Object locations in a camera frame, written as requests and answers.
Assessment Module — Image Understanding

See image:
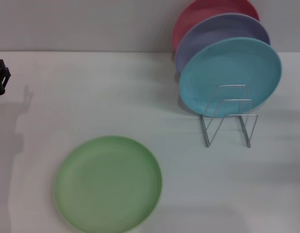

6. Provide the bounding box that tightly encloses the silver wire plate rack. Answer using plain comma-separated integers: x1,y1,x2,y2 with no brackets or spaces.
200,84,259,148

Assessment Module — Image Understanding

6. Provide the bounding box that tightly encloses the light blue round plate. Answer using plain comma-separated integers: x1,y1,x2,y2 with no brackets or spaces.
178,37,283,115

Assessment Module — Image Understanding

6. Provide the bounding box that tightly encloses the green round plate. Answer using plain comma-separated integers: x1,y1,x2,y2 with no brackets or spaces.
54,135,163,233

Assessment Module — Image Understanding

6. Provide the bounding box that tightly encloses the red round plate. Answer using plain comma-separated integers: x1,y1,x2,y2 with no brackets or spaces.
171,0,260,53

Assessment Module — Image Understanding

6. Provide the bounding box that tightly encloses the purple round plate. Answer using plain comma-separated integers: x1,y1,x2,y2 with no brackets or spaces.
175,13,271,75

